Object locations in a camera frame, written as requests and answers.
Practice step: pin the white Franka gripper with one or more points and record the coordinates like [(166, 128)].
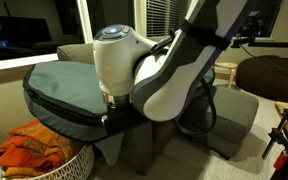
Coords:
[(119, 109)]

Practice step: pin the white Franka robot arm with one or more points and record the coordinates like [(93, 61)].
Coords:
[(164, 86)]

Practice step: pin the large green zip bag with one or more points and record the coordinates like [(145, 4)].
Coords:
[(64, 86)]

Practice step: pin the grey hanging cloth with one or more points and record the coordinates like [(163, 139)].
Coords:
[(112, 150)]

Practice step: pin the orange patterned blanket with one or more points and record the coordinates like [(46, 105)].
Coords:
[(34, 146)]

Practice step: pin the white window blinds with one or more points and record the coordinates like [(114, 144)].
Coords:
[(164, 16)]

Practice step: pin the grey fabric sofa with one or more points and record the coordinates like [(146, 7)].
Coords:
[(227, 113)]

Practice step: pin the small wooden stool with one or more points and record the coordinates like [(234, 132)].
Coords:
[(226, 65)]

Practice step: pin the dark brown bean bag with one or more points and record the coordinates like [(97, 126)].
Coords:
[(270, 78)]

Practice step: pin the black metal clamp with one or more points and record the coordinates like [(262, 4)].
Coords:
[(277, 135)]

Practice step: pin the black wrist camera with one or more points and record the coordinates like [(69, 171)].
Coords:
[(127, 121)]

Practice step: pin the white window frame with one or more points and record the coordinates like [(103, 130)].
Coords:
[(84, 20)]

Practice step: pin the black camera on mount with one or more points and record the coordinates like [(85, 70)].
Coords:
[(252, 25)]

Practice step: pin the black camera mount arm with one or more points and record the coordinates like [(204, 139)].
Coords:
[(274, 44)]

